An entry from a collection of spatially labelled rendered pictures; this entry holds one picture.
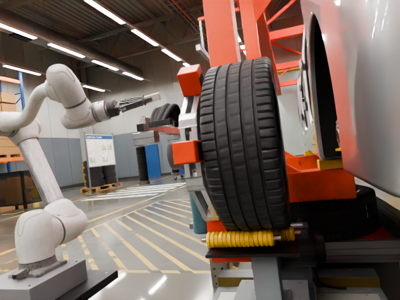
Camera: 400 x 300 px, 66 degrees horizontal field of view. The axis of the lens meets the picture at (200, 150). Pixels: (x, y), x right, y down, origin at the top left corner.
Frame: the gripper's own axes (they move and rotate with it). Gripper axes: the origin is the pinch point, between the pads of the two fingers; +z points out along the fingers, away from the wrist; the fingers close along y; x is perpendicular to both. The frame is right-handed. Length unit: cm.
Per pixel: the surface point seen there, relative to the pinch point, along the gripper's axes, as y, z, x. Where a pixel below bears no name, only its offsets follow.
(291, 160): 170, 97, 160
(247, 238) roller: -49, 25, 45
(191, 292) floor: -3, -16, 124
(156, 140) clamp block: -25.3, 1.1, 9.1
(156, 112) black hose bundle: -21.5, 3.9, -0.3
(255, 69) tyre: -30, 41, -9
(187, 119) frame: -35.0, 15.5, 0.5
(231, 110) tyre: -42, 30, -2
